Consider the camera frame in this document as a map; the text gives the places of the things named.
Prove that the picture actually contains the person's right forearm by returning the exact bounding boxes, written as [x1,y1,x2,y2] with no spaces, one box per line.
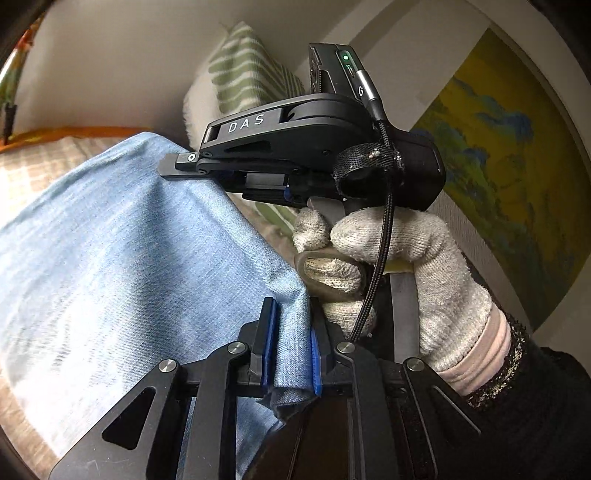
[406,311,591,480]

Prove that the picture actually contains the orange wooden bed frame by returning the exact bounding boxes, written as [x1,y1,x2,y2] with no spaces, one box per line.
[0,126,154,154]

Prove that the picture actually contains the colourful patterned scarf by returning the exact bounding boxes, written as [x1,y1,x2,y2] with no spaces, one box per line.
[0,14,45,144]

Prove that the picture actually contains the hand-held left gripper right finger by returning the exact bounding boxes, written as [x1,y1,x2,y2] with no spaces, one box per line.
[310,300,482,480]

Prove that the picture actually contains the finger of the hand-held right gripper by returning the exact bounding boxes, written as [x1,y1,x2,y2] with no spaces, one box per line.
[221,172,308,206]
[158,151,296,180]

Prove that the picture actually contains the yellow landscape painting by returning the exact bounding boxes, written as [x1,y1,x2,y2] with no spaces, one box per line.
[410,27,591,326]

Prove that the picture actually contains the blue denim pants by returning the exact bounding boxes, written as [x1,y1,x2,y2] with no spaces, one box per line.
[0,131,320,480]

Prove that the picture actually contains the black braided cable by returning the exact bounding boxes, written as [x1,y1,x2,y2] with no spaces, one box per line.
[347,65,397,344]

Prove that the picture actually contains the green striped pillow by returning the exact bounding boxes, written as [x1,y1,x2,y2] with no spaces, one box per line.
[182,21,309,232]

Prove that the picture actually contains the beige woven blanket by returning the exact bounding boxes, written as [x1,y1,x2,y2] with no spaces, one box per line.
[0,136,301,467]

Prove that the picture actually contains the person's right hand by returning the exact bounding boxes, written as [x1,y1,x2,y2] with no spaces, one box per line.
[292,205,514,397]

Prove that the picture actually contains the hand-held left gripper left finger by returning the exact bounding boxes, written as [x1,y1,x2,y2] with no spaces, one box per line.
[48,298,279,480]

